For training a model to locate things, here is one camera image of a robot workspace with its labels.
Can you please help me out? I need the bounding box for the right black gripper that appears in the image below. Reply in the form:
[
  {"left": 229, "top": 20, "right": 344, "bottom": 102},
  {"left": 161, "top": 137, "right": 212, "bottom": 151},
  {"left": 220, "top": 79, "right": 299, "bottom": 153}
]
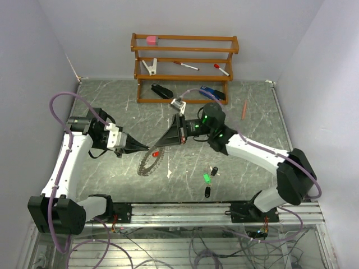
[{"left": 157, "top": 113, "right": 214, "bottom": 146}]

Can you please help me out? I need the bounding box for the metal disc with keyrings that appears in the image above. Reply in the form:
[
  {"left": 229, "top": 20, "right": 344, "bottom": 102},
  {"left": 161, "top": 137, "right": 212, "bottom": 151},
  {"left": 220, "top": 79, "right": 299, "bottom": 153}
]
[{"left": 137, "top": 146, "right": 165, "bottom": 177}]

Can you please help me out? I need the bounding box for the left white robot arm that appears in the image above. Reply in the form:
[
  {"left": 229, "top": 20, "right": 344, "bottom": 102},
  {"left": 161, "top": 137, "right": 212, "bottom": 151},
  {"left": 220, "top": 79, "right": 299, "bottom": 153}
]
[{"left": 27, "top": 108, "right": 149, "bottom": 235}]

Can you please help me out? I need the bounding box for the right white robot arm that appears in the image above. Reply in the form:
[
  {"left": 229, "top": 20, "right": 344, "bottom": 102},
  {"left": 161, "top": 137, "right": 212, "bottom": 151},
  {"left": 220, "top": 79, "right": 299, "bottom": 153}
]
[{"left": 155, "top": 100, "right": 317, "bottom": 222}]

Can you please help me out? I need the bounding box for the black stapler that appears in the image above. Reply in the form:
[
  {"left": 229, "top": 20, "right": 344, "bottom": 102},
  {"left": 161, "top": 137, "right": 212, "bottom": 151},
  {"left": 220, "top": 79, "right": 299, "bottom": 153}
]
[{"left": 151, "top": 83, "right": 174, "bottom": 99}]

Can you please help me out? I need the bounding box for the black key tag upper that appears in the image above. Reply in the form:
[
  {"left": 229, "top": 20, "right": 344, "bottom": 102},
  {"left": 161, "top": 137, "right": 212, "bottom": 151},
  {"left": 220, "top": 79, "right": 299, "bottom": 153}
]
[{"left": 210, "top": 166, "right": 218, "bottom": 177}]

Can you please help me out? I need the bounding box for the green key tag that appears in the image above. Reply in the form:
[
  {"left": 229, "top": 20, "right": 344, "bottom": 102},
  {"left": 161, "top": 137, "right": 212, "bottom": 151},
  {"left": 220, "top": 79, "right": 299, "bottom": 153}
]
[{"left": 203, "top": 173, "right": 211, "bottom": 185}]

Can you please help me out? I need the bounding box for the blue stapler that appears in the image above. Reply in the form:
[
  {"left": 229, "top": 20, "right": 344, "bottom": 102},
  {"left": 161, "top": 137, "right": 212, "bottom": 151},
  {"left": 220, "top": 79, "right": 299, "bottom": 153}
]
[{"left": 199, "top": 86, "right": 226, "bottom": 101}]

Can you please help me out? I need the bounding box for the wooden three-tier shelf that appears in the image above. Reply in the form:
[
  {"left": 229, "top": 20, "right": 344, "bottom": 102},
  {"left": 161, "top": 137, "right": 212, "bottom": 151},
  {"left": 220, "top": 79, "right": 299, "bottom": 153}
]
[{"left": 130, "top": 33, "right": 240, "bottom": 104}]

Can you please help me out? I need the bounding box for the white plastic clip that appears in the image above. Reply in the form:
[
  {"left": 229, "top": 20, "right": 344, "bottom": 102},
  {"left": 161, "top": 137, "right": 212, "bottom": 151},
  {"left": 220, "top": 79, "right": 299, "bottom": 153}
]
[{"left": 141, "top": 58, "right": 158, "bottom": 76}]

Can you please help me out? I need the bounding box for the red-capped marker left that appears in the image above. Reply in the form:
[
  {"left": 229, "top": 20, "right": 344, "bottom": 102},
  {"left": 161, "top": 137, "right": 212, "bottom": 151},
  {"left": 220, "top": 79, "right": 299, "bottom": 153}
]
[{"left": 173, "top": 61, "right": 200, "bottom": 71}]

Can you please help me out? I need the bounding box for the red-capped marker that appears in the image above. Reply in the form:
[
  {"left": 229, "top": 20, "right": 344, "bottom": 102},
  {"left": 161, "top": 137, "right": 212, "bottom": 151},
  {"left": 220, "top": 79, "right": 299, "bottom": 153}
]
[
  {"left": 173, "top": 61, "right": 200, "bottom": 71},
  {"left": 214, "top": 63, "right": 230, "bottom": 77}
]

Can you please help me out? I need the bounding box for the orange pencil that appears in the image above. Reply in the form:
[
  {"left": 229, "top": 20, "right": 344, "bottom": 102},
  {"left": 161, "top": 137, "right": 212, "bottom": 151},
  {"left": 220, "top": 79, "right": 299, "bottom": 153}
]
[{"left": 241, "top": 99, "right": 247, "bottom": 120}]

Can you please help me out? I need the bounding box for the red-capped marker right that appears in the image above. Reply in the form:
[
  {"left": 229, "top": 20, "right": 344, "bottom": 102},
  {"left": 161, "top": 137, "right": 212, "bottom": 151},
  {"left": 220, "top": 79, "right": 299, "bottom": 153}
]
[{"left": 214, "top": 63, "right": 230, "bottom": 77}]

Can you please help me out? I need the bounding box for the pink eraser block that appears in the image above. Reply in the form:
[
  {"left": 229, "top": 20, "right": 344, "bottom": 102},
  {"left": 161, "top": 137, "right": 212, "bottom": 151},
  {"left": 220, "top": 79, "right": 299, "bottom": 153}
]
[{"left": 146, "top": 35, "right": 159, "bottom": 46}]

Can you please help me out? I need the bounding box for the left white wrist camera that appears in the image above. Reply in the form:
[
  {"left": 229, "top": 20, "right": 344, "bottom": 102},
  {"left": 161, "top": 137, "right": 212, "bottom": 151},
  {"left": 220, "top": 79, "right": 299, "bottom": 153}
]
[{"left": 105, "top": 123, "right": 122, "bottom": 150}]

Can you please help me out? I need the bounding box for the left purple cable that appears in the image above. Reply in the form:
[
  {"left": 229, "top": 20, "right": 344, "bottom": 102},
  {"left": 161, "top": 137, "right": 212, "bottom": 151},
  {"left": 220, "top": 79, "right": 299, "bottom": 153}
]
[{"left": 46, "top": 91, "right": 134, "bottom": 269}]

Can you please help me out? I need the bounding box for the purple cable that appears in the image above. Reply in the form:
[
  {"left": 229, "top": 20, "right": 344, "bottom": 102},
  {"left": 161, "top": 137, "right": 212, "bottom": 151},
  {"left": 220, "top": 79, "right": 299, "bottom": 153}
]
[
  {"left": 46, "top": 91, "right": 134, "bottom": 269},
  {"left": 175, "top": 87, "right": 323, "bottom": 244}
]

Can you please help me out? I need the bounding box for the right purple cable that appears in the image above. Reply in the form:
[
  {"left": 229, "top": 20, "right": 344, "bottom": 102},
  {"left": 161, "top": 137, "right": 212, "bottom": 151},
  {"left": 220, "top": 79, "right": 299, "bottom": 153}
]
[{"left": 175, "top": 87, "right": 323, "bottom": 244}]

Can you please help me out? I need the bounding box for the aluminium mounting rail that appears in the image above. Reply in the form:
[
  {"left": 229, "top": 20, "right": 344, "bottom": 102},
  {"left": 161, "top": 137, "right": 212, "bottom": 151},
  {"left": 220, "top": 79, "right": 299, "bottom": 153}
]
[{"left": 30, "top": 200, "right": 326, "bottom": 226}]

